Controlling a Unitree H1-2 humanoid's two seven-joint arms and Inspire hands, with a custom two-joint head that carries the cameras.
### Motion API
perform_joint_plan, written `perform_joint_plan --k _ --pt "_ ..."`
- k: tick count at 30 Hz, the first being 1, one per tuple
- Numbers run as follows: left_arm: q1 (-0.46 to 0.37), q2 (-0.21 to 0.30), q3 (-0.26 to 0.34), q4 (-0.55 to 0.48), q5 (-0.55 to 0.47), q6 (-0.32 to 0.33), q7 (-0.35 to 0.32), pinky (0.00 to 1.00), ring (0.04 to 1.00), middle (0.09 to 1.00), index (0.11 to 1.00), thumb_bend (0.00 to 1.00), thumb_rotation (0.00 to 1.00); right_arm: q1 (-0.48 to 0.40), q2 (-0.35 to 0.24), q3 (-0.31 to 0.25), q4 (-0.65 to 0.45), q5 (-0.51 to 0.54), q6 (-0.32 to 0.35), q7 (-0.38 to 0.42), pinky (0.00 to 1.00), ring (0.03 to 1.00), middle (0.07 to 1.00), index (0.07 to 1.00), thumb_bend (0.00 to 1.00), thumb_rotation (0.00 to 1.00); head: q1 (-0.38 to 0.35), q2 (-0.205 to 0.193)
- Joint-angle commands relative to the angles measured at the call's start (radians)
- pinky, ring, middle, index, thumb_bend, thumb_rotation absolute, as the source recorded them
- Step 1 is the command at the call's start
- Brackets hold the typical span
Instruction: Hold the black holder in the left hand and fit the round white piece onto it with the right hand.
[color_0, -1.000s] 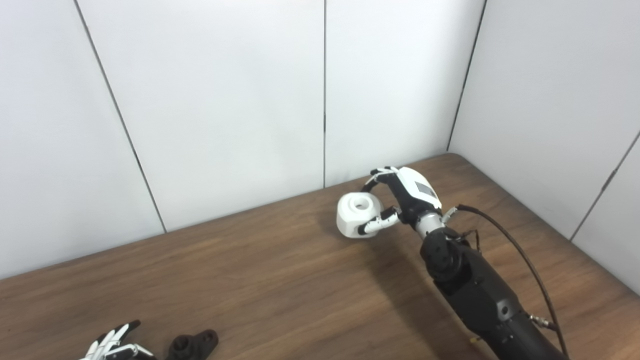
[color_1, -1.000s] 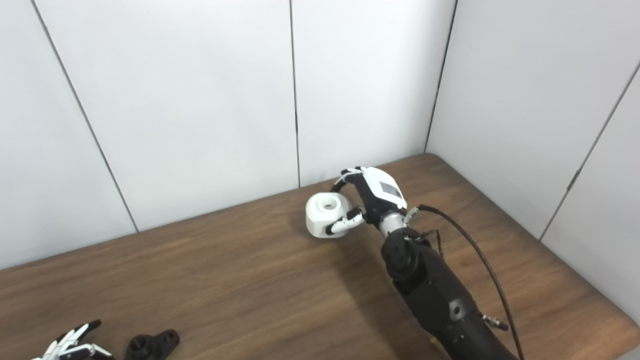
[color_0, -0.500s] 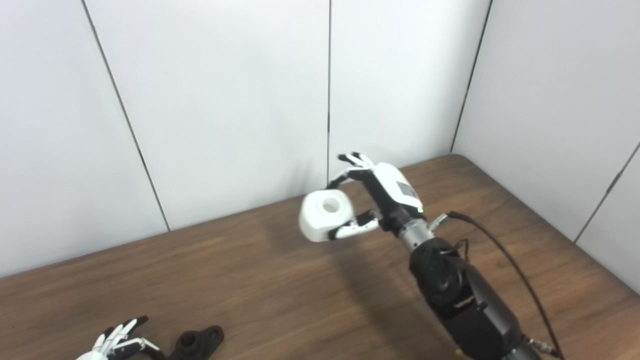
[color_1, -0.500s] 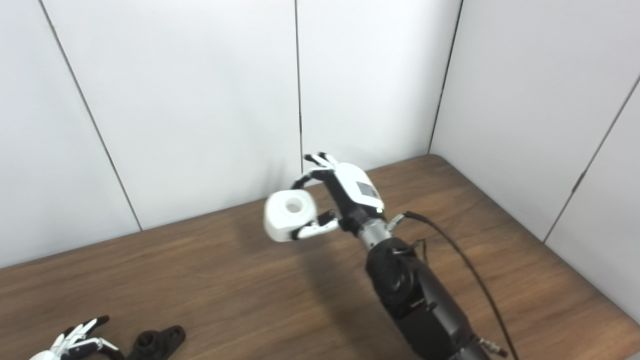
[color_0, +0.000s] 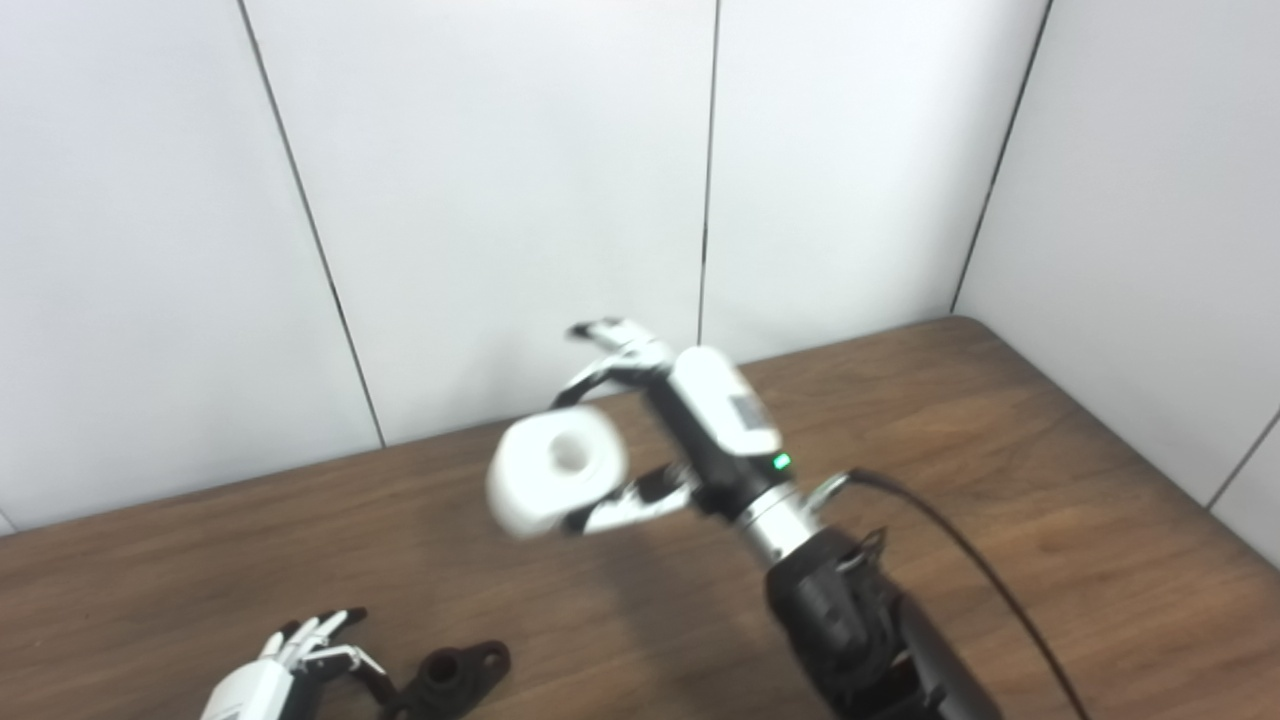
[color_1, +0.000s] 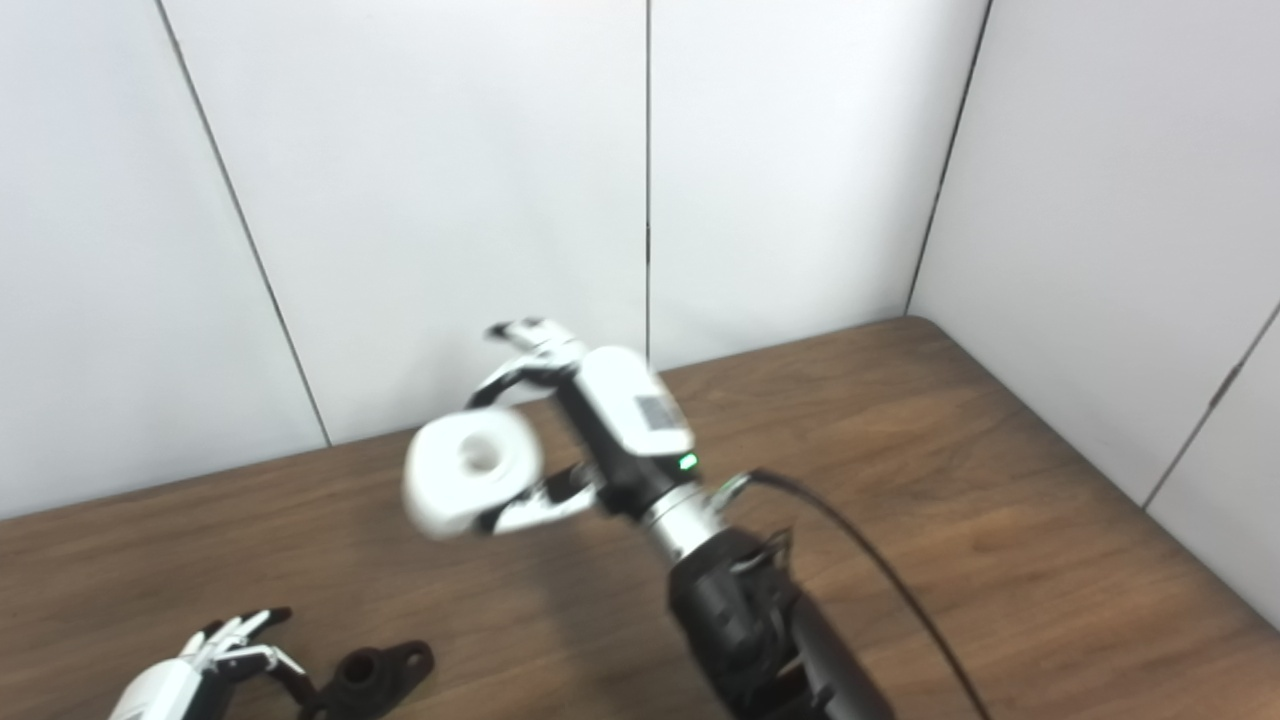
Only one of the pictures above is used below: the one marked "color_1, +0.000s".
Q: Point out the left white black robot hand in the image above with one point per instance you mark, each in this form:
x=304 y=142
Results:
x=165 y=690

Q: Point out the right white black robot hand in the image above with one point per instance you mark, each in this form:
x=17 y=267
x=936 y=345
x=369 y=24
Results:
x=625 y=420

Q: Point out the black plastic holder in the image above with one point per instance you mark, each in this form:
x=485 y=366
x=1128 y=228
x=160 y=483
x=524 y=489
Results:
x=385 y=675

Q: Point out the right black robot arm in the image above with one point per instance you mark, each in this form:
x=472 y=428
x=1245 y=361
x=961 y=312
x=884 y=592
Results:
x=750 y=620

